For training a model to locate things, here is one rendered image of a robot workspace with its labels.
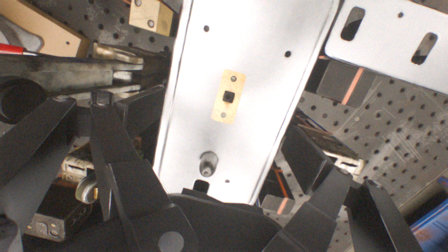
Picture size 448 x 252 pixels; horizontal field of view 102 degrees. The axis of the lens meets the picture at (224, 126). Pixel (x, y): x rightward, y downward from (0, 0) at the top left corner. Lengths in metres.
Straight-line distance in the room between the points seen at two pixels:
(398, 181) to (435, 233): 1.46
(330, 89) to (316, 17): 0.12
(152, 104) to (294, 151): 0.13
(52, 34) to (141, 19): 0.53
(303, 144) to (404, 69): 0.28
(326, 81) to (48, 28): 0.74
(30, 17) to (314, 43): 0.75
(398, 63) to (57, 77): 0.44
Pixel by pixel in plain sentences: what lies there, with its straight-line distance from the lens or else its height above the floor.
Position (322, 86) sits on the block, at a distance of 0.37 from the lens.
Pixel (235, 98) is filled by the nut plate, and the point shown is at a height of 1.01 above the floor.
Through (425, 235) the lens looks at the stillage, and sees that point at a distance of 2.38.
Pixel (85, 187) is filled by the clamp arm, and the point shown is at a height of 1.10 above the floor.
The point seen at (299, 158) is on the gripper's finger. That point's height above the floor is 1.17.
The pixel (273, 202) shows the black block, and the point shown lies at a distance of 0.44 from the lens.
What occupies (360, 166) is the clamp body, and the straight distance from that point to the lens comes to 0.37.
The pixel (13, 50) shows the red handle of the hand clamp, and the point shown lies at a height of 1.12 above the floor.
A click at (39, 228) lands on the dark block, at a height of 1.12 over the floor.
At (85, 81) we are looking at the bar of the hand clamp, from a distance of 0.24.
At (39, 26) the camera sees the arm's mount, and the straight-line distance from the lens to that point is 0.80.
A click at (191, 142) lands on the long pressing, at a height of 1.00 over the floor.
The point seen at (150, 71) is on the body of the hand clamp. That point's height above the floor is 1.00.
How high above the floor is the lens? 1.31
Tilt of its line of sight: 70 degrees down
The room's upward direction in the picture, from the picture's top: 174 degrees counter-clockwise
